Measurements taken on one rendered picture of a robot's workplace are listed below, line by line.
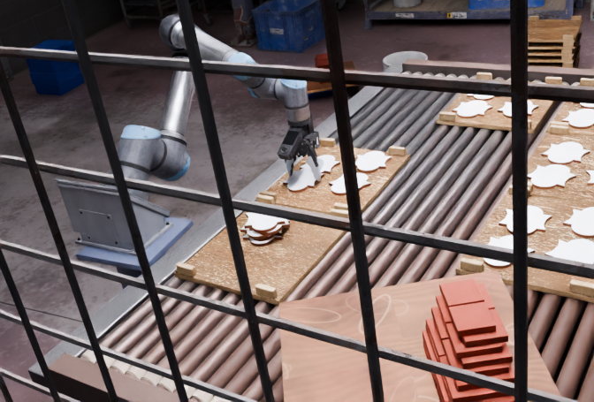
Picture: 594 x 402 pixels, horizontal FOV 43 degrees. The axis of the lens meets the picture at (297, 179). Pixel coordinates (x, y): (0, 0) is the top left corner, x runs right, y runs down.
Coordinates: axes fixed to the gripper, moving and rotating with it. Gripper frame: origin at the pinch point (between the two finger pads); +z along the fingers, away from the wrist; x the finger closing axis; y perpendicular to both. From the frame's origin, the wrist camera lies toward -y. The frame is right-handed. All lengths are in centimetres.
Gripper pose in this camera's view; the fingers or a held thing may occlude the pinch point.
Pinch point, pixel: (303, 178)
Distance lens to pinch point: 240.4
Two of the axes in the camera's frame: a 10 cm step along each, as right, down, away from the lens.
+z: 1.3, 9.0, 4.3
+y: 5.1, -4.3, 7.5
